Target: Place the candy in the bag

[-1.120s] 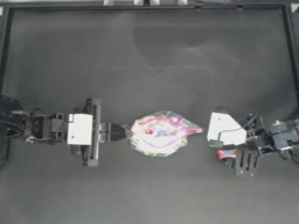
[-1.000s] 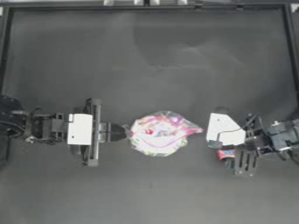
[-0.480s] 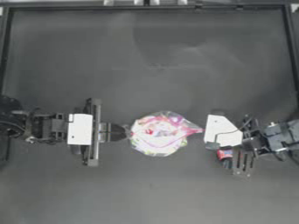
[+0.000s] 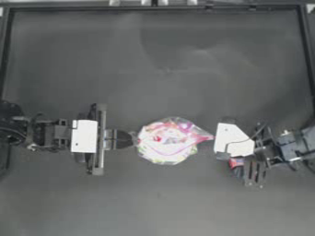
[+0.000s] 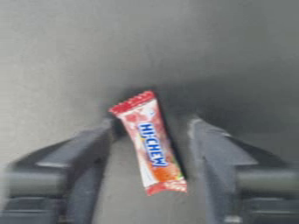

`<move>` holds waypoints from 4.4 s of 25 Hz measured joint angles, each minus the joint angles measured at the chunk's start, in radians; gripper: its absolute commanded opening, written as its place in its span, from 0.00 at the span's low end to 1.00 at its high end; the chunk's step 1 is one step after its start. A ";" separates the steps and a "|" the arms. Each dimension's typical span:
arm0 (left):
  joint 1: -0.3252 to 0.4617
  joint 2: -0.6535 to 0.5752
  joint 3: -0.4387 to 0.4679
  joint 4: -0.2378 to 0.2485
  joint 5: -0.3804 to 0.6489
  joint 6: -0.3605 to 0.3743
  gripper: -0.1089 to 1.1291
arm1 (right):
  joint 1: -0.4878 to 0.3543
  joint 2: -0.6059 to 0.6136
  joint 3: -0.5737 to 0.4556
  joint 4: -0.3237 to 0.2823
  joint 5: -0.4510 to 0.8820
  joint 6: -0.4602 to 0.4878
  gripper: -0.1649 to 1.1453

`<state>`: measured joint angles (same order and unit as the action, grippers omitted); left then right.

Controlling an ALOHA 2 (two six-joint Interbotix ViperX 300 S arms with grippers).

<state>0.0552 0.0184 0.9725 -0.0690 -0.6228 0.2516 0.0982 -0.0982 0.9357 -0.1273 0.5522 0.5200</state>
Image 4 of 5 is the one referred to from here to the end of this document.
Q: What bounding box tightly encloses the red white candy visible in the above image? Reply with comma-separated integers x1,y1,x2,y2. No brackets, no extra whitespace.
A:
228,156,245,171

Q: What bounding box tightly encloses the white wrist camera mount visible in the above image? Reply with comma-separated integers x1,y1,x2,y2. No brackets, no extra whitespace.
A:
212,122,256,159
70,118,100,153

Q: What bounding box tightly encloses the black table frame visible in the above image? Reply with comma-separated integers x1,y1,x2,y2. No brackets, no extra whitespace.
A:
0,0,315,102

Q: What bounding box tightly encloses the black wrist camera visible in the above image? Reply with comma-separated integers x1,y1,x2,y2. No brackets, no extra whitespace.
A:
215,150,231,162
72,150,90,163

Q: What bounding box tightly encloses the clear bag with pink zip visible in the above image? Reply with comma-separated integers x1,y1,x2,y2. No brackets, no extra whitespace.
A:
134,115,215,167

